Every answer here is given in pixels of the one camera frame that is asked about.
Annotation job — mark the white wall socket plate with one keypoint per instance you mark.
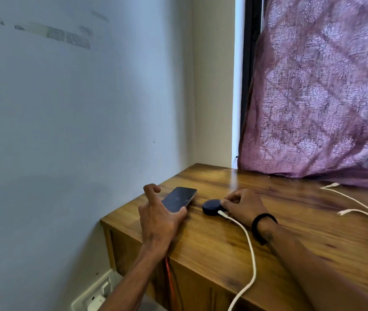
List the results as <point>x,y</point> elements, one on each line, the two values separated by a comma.
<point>80,296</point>

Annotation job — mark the wooden desk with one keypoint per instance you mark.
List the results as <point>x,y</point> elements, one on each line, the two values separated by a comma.
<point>300,229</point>

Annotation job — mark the black wristband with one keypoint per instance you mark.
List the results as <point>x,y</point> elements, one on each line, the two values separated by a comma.
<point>263,217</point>

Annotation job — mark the person's right hand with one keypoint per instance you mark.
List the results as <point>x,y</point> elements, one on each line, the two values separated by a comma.
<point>247,205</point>

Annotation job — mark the purple patterned curtain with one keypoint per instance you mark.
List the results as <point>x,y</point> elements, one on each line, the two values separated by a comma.
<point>317,93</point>

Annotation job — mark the black smartphone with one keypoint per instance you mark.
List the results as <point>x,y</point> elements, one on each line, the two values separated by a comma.
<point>179,199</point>

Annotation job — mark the person's left hand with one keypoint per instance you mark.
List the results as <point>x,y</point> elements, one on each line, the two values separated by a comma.
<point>158,223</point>

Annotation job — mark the dark blue earbuds case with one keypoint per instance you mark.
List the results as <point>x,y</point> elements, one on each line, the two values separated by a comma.
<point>211,207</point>

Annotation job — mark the white charger adapter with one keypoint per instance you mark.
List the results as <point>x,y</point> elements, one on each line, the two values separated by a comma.
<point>95,303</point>

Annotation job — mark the wooden drawer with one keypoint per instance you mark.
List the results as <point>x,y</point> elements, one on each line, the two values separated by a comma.
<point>197,288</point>

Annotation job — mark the person's right forearm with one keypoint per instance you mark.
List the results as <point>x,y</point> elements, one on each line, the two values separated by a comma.
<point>317,275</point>

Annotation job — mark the person's left forearm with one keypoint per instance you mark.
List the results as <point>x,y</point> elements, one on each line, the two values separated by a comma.
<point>132,281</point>

